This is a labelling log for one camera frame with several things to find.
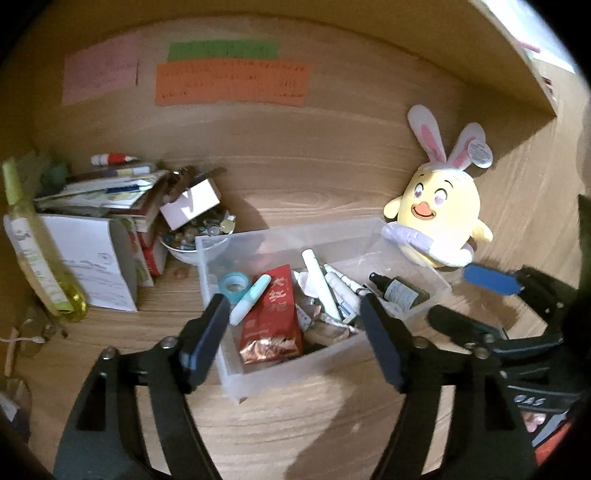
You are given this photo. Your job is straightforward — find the eyeglasses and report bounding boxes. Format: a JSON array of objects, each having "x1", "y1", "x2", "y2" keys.
[{"x1": 14, "y1": 307, "x2": 70, "y2": 358}]

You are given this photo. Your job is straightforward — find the small white box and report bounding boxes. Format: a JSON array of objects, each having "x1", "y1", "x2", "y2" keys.
[{"x1": 159, "y1": 178, "x2": 221, "y2": 230}]

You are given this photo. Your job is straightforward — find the green paper note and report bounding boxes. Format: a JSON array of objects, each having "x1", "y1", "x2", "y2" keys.
[{"x1": 167, "y1": 41, "x2": 280, "y2": 62}]

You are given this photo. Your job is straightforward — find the clear plastic storage bin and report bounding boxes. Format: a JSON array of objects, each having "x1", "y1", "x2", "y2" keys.
[{"x1": 194, "y1": 216, "x2": 453, "y2": 404}]

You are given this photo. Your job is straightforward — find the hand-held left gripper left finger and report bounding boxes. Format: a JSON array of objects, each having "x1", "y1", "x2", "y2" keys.
[{"x1": 53, "y1": 293, "x2": 232, "y2": 480}]

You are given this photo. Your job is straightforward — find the red packet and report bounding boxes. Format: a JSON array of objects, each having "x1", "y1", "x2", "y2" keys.
[{"x1": 239, "y1": 265, "x2": 305, "y2": 366}]

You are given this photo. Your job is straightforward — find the pale green cylinder tube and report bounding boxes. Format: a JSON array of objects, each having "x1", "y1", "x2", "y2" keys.
[{"x1": 301, "y1": 249, "x2": 340, "y2": 319}]

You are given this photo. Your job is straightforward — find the dark green spray bottle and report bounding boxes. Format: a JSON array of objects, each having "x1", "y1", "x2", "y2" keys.
[{"x1": 368, "y1": 271, "x2": 431, "y2": 319}]

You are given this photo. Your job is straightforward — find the yellow chick plush toy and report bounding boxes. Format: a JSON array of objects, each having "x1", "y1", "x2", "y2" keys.
[{"x1": 381, "y1": 104, "x2": 495, "y2": 271}]

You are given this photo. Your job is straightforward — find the orange paper note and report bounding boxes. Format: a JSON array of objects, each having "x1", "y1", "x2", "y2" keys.
[{"x1": 154, "y1": 58, "x2": 315, "y2": 109}]

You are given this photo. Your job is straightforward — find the mint green pen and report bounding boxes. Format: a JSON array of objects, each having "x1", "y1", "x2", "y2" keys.
[{"x1": 229, "y1": 274, "x2": 272, "y2": 326}]

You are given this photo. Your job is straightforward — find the crumpled foil packet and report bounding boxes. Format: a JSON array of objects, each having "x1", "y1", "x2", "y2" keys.
[{"x1": 295, "y1": 295, "x2": 365, "y2": 349}]

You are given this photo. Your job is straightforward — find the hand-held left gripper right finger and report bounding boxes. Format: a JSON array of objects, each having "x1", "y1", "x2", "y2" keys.
[{"x1": 359, "y1": 293, "x2": 539, "y2": 480}]

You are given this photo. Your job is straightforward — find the white paper box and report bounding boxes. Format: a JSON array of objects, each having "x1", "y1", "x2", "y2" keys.
[{"x1": 4, "y1": 213, "x2": 140, "y2": 313}]

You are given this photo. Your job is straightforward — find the teal tape roll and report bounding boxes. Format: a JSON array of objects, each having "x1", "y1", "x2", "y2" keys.
[{"x1": 218, "y1": 271, "x2": 252, "y2": 305}]

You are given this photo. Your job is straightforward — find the white bowl of trinkets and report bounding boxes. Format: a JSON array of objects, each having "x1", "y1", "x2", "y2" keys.
[{"x1": 161, "y1": 210, "x2": 237, "y2": 266}]

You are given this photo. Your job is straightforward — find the pink paper note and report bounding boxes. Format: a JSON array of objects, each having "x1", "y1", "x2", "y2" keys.
[{"x1": 61, "y1": 32, "x2": 141, "y2": 106}]

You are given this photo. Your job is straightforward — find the red white glue bottle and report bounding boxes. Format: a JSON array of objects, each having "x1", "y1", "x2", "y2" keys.
[{"x1": 90, "y1": 151, "x2": 140, "y2": 167}]

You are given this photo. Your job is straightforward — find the stack of books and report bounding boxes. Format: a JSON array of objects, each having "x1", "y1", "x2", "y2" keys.
[{"x1": 34, "y1": 161, "x2": 171, "y2": 278}]

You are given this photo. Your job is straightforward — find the yellow green spray bottle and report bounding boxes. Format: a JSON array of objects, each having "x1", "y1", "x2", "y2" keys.
[{"x1": 1, "y1": 158, "x2": 88, "y2": 323}]

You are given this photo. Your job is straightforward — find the white green squeeze tube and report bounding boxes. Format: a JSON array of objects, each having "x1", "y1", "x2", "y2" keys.
[{"x1": 323, "y1": 263, "x2": 365, "y2": 319}]

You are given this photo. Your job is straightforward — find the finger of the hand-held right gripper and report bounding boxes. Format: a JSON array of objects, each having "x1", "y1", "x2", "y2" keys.
[
  {"x1": 463, "y1": 263, "x2": 578, "y2": 302},
  {"x1": 427, "y1": 305, "x2": 565, "y2": 357}
]

